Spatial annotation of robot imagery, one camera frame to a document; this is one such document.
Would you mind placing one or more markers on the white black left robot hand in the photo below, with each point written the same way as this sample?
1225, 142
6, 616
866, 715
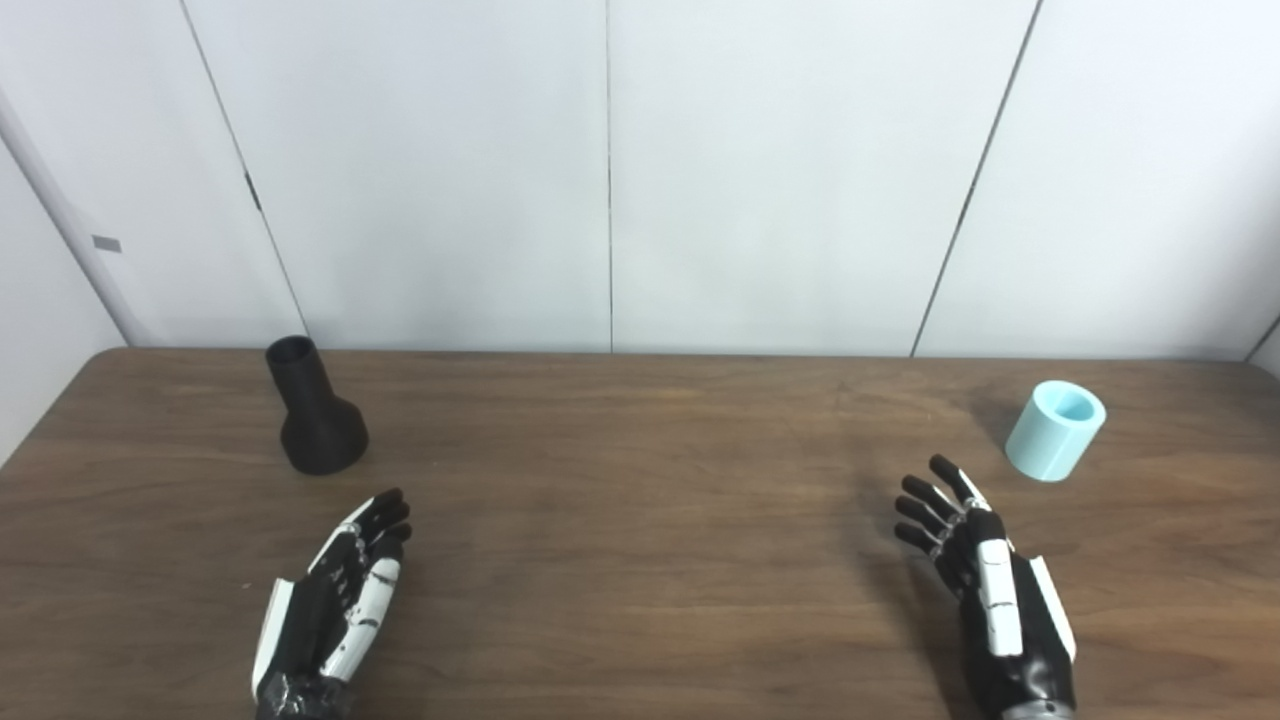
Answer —
318, 618

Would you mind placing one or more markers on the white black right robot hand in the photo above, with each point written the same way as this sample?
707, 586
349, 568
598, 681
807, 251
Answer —
1010, 620

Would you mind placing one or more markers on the black funnel-shaped nozzle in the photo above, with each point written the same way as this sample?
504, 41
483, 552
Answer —
320, 430

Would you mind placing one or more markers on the small grey wall label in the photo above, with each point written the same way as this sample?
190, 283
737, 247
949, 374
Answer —
107, 243

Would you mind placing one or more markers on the white wall corner post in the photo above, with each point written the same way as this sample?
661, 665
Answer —
70, 220

